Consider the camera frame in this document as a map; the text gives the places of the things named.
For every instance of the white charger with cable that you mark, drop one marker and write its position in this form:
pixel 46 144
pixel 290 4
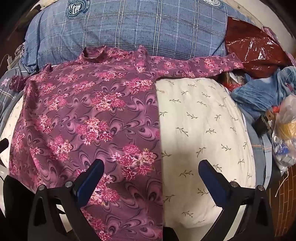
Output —
pixel 11 62

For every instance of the blue plaid pillow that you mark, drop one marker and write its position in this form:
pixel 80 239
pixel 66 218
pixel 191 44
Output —
pixel 173 29

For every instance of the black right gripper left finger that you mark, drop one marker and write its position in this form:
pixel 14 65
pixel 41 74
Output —
pixel 45 222

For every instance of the clear plastic bag with items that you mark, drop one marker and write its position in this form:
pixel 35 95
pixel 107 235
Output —
pixel 283 138

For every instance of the cream leaf-print blanket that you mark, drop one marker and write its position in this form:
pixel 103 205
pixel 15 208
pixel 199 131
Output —
pixel 197 120

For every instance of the grey striped bedsheet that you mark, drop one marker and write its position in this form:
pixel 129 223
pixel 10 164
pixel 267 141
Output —
pixel 9 98

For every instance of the dark red plastic bag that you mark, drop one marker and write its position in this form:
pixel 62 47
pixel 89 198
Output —
pixel 259 53

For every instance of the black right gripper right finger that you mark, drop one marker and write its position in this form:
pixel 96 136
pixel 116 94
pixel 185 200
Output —
pixel 257 221

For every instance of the blue denim jeans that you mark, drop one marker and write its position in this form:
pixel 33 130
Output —
pixel 255 98

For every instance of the purple floral shirt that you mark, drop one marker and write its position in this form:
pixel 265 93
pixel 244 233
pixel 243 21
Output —
pixel 102 106

